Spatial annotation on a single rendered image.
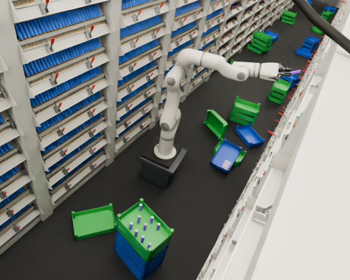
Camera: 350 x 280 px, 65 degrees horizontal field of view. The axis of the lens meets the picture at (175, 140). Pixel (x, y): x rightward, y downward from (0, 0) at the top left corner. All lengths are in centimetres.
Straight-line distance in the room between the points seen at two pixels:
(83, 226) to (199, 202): 98
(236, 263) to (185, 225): 179
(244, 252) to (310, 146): 25
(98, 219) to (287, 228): 204
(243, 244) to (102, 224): 177
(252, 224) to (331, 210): 28
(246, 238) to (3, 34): 120
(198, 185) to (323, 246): 230
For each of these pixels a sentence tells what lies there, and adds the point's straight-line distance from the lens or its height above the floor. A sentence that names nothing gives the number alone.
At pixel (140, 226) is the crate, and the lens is 183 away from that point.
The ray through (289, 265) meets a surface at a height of 174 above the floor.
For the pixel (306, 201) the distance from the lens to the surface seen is 38.
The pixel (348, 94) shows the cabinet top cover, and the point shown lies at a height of 174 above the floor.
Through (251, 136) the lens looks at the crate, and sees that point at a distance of 338.
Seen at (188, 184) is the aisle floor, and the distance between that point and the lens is 260.
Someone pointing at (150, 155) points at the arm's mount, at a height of 31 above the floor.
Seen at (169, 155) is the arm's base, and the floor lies 32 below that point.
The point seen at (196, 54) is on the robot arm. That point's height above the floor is 126.
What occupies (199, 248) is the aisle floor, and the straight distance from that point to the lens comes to 229.
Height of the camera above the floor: 199
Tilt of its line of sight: 42 degrees down
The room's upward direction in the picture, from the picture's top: 14 degrees clockwise
